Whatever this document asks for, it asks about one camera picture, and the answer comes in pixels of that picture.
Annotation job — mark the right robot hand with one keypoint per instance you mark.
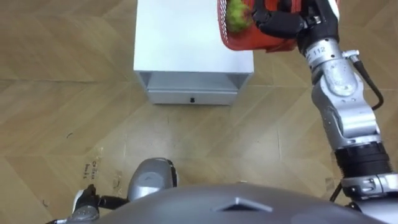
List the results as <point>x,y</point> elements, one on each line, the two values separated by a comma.
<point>317,28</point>

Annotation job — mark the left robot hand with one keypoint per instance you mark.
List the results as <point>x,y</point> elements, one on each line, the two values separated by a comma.
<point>88,199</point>

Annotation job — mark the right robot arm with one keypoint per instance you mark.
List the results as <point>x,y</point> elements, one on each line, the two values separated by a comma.
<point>345,102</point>

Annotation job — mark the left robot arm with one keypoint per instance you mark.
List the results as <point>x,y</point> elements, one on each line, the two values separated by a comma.
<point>82,217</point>

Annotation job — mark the robot legs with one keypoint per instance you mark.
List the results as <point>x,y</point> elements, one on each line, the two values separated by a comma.
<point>149,179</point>

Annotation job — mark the green fuzzy soft toy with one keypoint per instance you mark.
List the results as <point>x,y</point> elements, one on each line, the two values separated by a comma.
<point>236,15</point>

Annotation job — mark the robot body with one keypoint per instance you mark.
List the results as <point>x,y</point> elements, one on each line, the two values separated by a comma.
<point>217,214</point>

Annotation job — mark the white bedside cabinet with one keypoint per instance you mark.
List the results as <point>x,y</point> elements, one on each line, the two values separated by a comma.
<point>186,37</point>

